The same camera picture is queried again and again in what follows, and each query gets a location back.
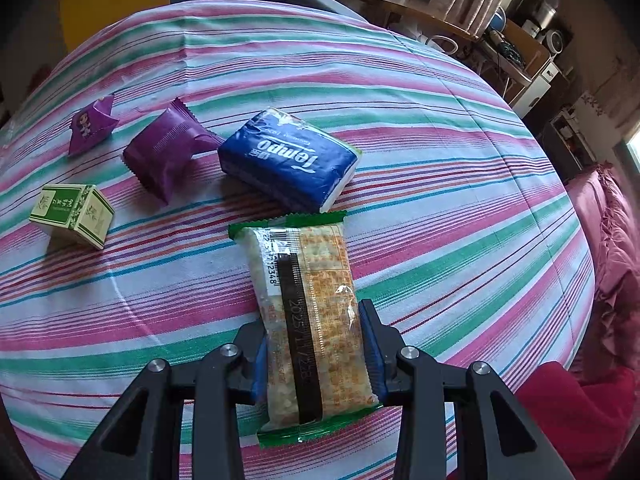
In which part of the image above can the small purple snack packet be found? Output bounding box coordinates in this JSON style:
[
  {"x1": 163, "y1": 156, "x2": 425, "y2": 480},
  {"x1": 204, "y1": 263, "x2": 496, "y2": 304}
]
[{"x1": 67, "y1": 94, "x2": 119, "y2": 157}]

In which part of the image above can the green tea box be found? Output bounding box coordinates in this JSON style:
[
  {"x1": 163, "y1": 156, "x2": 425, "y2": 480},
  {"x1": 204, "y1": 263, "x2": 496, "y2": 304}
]
[{"x1": 28, "y1": 183, "x2": 116, "y2": 251}]

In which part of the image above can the red cloth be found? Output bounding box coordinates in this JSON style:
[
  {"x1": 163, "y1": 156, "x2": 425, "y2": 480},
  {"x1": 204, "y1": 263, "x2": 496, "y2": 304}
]
[{"x1": 517, "y1": 360, "x2": 640, "y2": 480}]

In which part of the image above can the pink sofa throw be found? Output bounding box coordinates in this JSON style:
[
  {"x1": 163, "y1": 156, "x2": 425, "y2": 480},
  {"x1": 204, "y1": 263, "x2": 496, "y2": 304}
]
[{"x1": 565, "y1": 162, "x2": 640, "y2": 381}]

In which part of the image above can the large purple snack packet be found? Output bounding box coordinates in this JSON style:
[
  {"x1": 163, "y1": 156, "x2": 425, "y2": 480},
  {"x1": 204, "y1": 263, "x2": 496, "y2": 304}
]
[{"x1": 122, "y1": 98, "x2": 226, "y2": 206}]

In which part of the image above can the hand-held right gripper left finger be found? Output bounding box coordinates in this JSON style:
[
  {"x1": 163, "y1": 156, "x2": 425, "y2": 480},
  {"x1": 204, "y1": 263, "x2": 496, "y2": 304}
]
[{"x1": 60, "y1": 321, "x2": 268, "y2": 480}]

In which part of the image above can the white cabinet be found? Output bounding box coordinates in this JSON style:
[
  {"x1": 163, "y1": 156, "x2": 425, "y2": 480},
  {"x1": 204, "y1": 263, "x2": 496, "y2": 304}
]
[{"x1": 510, "y1": 60, "x2": 561, "y2": 118}]

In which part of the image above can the open cardboard box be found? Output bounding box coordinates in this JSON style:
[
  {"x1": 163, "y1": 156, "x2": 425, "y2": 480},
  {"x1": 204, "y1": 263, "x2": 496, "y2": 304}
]
[{"x1": 480, "y1": 20, "x2": 551, "y2": 83}]

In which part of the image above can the blue tissue pack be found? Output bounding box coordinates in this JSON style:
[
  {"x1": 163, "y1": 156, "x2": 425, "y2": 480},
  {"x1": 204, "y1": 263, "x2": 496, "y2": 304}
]
[{"x1": 217, "y1": 106, "x2": 363, "y2": 213}]

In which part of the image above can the green-edged cracker packet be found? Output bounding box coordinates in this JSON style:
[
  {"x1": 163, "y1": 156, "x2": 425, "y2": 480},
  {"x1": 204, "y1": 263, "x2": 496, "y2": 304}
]
[{"x1": 228, "y1": 211, "x2": 381, "y2": 448}]

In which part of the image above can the wooden side table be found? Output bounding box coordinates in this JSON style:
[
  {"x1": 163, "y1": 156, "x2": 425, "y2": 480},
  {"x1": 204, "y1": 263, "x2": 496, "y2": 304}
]
[{"x1": 312, "y1": 0, "x2": 481, "y2": 41}]

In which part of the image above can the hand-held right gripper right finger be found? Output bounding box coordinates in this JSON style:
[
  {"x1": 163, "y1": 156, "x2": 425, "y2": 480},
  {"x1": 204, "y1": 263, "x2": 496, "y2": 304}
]
[{"x1": 359, "y1": 299, "x2": 576, "y2": 480}]

